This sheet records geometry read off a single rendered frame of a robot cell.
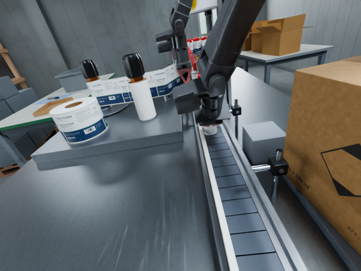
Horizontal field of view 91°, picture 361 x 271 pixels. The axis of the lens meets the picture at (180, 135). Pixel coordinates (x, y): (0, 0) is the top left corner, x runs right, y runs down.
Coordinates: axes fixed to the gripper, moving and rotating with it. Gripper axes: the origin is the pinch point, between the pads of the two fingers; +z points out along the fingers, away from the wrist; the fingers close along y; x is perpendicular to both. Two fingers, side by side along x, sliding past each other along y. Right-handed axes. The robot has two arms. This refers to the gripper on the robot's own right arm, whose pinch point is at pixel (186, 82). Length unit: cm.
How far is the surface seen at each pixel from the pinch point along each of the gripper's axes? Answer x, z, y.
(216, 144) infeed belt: 6.2, 14.1, 33.7
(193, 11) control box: 8.7, -27.8, -15.5
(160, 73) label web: -13.2, -3.1, -18.9
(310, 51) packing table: 147, 24, -135
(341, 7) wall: 253, -11, -238
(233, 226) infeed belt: 4, 14, 63
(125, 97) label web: -36.3, 6.3, -18.5
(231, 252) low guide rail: 2, 11, 69
